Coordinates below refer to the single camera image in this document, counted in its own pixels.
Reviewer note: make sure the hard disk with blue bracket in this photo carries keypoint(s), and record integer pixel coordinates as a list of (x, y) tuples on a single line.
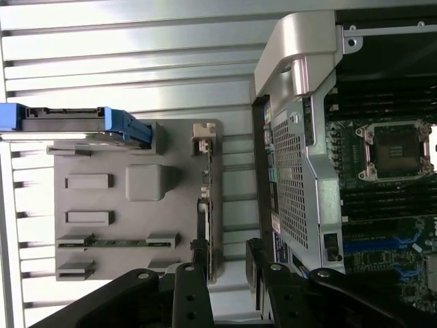
[(61, 118)]

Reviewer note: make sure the grey plastic parts rack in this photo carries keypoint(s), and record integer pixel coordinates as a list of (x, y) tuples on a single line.
[(136, 218)]

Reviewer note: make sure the open PC case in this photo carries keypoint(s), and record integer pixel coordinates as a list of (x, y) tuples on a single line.
[(290, 153)]

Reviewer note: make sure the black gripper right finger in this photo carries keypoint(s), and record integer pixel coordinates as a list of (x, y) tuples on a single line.
[(273, 300)]

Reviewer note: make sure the green motherboard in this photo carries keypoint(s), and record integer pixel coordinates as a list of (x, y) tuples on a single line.
[(382, 239)]

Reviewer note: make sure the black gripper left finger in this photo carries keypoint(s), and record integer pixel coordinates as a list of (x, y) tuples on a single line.
[(191, 300)]

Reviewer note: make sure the blue expansion slot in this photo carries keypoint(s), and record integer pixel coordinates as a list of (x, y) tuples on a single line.
[(372, 245)]

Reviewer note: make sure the CPU socket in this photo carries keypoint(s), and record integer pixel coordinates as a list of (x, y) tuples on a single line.
[(396, 152)]

